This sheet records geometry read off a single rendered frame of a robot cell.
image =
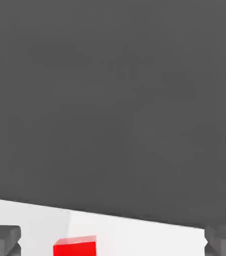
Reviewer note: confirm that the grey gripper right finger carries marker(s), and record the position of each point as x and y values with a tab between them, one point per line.
224	242

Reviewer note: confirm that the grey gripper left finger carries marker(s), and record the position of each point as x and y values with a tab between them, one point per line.
1	241

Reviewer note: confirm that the small red cube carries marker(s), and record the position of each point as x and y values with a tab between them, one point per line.
74	248

